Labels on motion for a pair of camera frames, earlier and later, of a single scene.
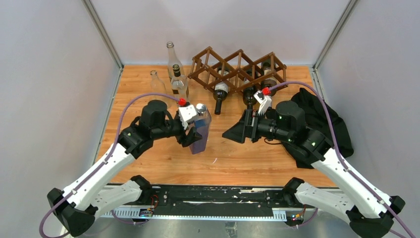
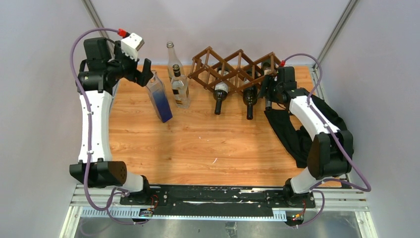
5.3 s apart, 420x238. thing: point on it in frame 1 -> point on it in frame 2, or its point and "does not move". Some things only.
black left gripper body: x=180 y=133 -> x=126 y=67
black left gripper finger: x=192 y=137 -> x=146 y=74
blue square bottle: x=202 y=125 -> x=159 y=98
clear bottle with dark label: x=173 y=59 does not move
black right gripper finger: x=237 y=132 -> x=264 y=87
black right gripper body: x=252 y=120 -> x=274 y=89
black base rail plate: x=255 y=200 does not move
